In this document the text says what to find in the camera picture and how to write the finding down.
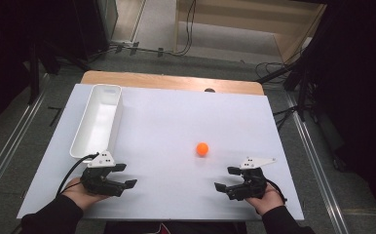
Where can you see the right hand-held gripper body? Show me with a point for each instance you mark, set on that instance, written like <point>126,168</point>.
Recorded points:
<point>251,182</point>

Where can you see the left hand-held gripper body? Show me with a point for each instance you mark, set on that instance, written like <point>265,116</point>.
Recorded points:
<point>100,178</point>

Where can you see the orange ball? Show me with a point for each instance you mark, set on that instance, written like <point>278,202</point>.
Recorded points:
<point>202,148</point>

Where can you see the white plastic bin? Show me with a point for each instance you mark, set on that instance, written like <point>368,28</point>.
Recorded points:
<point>98,123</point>

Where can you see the person's left hand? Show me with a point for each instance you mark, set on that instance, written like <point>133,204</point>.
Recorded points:
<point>82,196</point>

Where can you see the person's right hand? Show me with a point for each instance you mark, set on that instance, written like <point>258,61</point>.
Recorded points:
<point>267,201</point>

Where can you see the white board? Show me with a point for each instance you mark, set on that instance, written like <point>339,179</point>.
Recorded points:
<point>182,120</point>

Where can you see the dark table grommet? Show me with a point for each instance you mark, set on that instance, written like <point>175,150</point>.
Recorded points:
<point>209,90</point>

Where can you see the wooden table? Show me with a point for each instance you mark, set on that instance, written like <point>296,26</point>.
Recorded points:
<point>163,80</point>

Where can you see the black stand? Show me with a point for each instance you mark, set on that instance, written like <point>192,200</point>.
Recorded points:
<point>301,87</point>
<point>43,65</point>

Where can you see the dark cabinet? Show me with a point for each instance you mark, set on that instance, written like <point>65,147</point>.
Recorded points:
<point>95,26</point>

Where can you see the wooden shelf unit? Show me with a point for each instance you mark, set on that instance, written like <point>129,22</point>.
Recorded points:
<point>241,19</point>

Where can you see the metal floor rail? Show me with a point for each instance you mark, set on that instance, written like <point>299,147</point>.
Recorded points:
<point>10,143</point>
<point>319,169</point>

